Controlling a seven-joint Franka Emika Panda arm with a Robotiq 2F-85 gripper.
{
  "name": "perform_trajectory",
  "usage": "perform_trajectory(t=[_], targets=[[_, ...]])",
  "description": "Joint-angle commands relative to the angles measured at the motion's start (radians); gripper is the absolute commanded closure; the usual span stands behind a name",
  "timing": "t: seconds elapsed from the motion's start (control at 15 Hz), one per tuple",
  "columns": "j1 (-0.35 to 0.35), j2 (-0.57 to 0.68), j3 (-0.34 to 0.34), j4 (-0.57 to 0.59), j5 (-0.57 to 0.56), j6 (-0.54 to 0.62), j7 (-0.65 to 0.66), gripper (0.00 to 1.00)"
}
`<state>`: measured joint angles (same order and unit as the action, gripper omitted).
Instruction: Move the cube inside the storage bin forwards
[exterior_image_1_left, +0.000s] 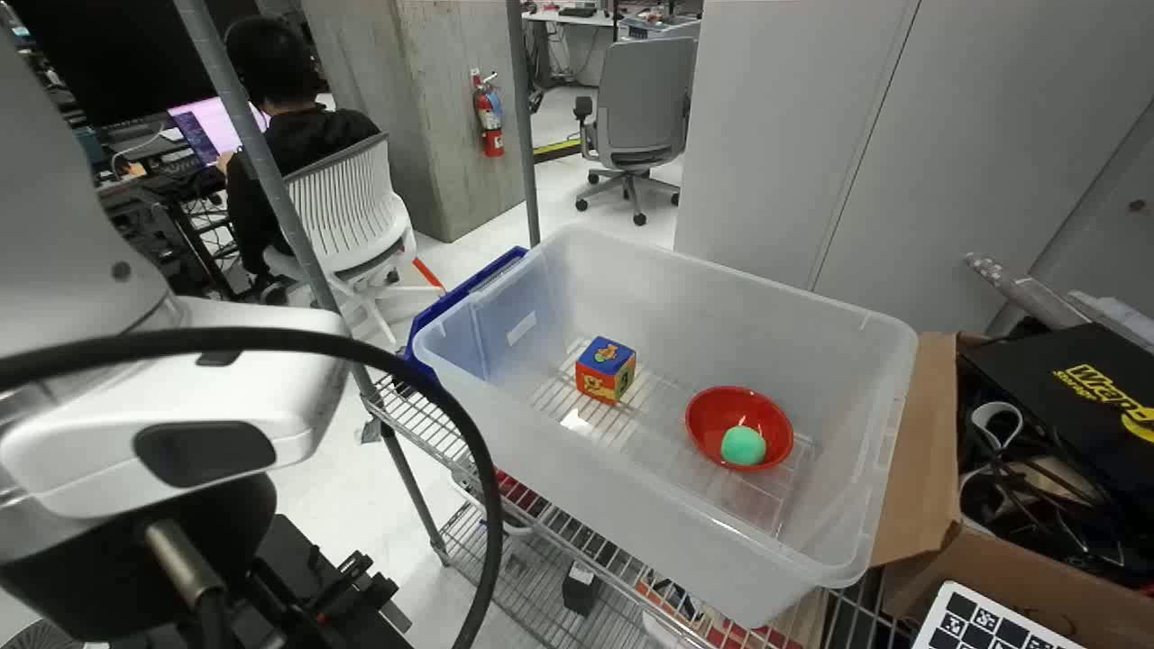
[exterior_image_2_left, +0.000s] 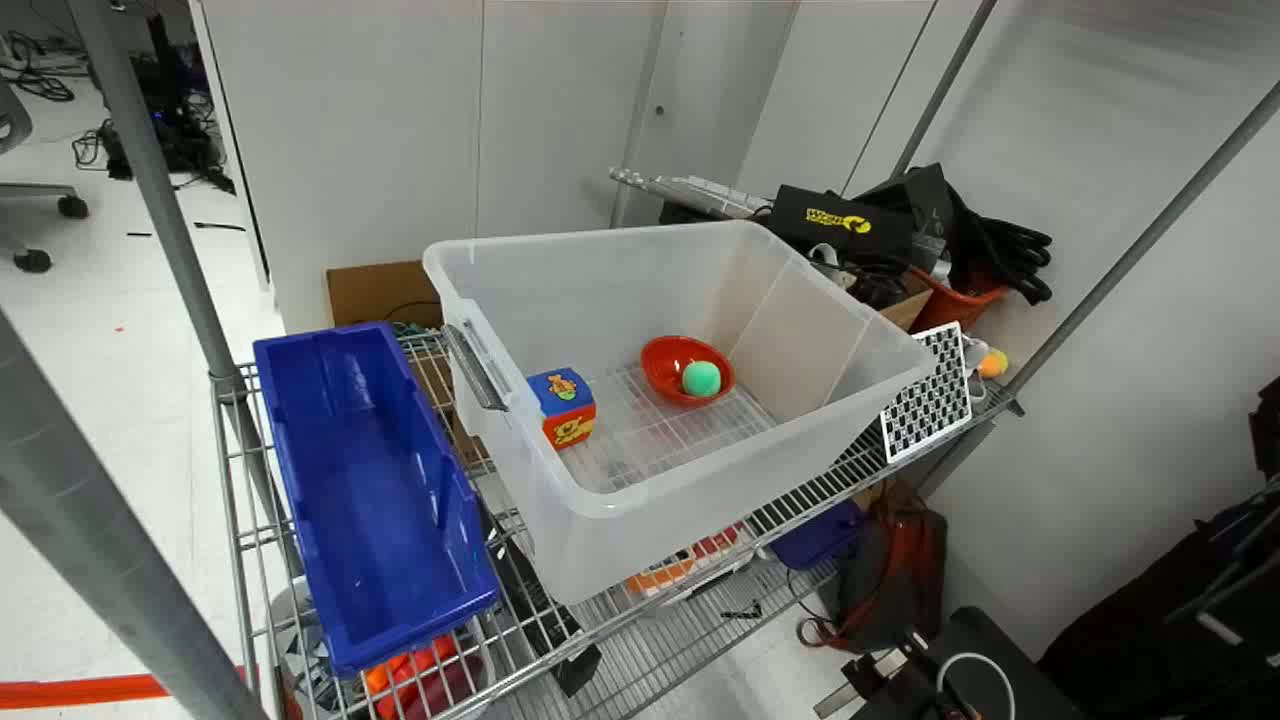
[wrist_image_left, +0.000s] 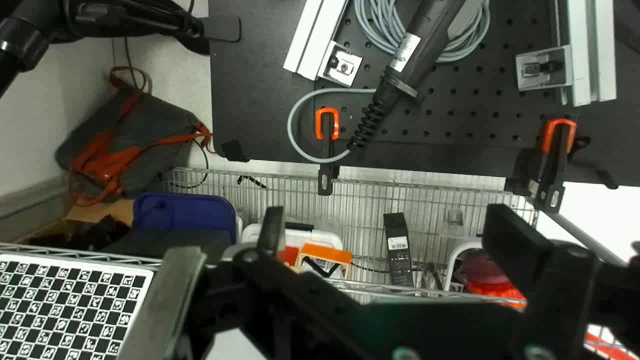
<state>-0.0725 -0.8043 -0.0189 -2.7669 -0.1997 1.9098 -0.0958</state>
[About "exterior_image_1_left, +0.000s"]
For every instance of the colourful toy cube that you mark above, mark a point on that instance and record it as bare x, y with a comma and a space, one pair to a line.
604, 369

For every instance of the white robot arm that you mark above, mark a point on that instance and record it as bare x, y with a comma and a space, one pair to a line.
144, 431

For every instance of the blue plastic bin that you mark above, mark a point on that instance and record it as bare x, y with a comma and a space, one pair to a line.
463, 324

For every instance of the clear plastic storage bin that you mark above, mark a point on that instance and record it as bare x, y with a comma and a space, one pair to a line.
686, 315

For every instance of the red plastic bowl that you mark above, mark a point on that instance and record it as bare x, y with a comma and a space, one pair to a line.
712, 411

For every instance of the green ball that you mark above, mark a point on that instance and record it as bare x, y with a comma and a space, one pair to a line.
744, 446

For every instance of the grey office chair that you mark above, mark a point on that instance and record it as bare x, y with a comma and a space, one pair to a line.
635, 119

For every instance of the red fire extinguisher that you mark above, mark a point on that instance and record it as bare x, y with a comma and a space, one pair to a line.
490, 114

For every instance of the white mesh office chair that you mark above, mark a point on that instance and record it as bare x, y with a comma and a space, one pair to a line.
354, 223

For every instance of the seated person in black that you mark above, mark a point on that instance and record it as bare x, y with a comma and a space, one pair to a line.
282, 82

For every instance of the brown cardboard box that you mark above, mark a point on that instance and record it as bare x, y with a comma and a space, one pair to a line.
926, 538

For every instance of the purple laptop screen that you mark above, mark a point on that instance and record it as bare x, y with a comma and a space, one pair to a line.
209, 126

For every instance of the black bag yellow print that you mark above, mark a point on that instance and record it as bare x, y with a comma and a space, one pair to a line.
1090, 389

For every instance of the checkerboard calibration card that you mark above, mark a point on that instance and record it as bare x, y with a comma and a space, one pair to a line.
965, 618

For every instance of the wire metal shelf rack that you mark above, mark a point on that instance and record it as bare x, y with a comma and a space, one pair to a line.
580, 563

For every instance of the diagonal metal frame beam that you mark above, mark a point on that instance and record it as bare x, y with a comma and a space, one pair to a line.
230, 88

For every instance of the metal frame pole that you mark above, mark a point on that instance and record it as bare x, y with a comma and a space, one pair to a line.
521, 85

